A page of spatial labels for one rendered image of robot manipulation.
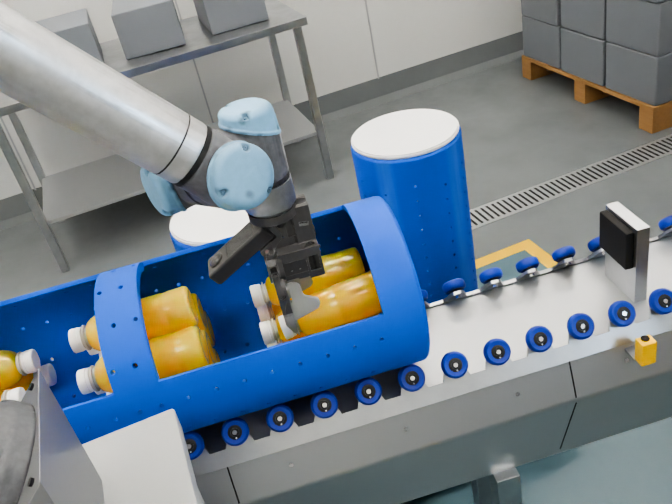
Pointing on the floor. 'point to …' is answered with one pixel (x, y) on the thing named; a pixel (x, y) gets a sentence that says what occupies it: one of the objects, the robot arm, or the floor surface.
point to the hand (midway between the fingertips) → (287, 318)
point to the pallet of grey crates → (605, 51)
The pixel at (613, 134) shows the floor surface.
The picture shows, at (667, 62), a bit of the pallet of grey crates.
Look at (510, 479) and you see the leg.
